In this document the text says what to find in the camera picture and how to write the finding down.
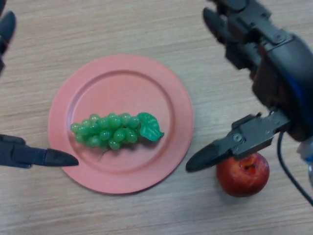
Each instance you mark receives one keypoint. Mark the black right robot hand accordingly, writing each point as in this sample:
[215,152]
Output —
[286,73]

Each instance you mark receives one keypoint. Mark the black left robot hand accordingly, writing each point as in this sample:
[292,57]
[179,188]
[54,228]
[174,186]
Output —
[36,156]

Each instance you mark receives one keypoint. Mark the green plastic grape bunch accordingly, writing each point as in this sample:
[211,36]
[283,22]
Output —
[115,132]

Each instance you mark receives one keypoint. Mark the pink round plate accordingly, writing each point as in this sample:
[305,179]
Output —
[122,85]

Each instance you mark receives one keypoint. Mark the red apple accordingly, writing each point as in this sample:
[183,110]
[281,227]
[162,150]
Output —
[242,176]

